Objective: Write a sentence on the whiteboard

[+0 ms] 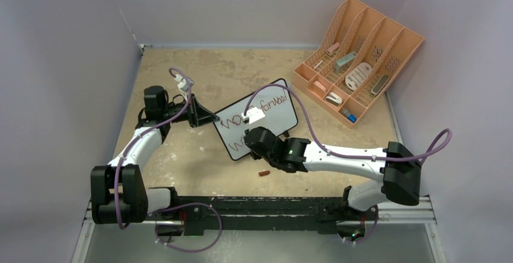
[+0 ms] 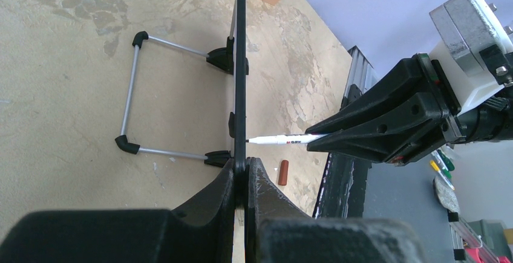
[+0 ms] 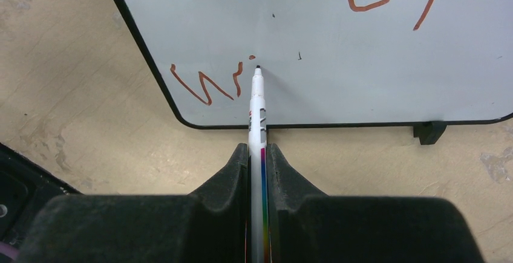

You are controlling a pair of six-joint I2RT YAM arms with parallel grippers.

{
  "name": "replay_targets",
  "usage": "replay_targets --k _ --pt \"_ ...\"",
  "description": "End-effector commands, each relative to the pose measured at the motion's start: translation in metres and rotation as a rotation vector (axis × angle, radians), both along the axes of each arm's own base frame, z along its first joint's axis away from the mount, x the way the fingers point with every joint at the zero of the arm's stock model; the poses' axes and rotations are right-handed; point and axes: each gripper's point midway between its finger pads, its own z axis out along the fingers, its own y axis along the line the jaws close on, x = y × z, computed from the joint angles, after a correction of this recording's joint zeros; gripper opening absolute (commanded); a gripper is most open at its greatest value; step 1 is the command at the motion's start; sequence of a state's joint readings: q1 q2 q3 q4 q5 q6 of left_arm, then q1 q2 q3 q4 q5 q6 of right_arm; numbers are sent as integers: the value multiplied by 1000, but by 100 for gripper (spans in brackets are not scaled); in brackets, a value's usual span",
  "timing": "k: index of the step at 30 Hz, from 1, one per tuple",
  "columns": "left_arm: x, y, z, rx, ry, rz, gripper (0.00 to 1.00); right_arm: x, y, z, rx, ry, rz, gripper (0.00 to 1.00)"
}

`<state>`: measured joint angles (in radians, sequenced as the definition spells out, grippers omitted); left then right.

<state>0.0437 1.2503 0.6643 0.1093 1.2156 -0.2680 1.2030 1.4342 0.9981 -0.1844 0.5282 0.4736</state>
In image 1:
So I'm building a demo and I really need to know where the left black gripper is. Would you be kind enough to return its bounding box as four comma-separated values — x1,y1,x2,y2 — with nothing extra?
162,94,218,128

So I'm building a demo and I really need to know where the brown marker cap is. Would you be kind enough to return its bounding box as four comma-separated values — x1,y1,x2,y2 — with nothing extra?
258,170,270,177

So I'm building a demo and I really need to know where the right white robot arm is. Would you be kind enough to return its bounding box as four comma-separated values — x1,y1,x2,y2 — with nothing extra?
244,127,422,219

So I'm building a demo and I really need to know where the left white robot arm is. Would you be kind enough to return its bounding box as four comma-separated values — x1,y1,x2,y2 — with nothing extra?
90,86,220,228

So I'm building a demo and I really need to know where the grey whiteboard eraser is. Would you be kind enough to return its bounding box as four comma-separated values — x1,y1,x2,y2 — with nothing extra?
370,74,390,96

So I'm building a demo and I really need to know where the pink eraser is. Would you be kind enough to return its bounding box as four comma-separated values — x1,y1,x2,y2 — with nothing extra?
313,80,327,94

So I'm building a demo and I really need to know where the teal staple box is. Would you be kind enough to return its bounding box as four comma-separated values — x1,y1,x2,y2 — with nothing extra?
333,51,357,73

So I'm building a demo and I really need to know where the blue small item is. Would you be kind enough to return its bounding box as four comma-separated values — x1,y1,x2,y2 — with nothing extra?
341,108,357,123

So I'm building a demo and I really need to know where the pink stapler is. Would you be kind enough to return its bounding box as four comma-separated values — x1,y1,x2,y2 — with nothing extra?
326,42,340,56

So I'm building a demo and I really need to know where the peach plastic desk organizer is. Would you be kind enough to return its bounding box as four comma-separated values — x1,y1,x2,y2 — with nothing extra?
292,0,425,128

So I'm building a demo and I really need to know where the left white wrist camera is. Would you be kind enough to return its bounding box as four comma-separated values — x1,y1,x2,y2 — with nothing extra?
174,74,195,98

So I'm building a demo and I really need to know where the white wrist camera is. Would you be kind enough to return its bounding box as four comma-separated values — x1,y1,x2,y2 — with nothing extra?
241,107,266,127
174,74,195,98

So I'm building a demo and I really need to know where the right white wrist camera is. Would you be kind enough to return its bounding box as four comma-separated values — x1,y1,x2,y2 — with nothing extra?
241,107,266,127

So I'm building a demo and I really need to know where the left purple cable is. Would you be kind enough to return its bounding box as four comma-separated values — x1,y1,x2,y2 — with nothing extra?
114,67,223,254

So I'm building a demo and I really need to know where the purple cable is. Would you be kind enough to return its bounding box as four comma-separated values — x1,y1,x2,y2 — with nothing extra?
243,83,454,246
114,67,223,254

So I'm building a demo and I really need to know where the black aluminium base frame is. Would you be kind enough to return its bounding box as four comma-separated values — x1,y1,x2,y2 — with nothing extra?
82,195,437,238

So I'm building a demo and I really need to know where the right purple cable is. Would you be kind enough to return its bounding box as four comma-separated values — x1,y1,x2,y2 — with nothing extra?
243,83,454,246

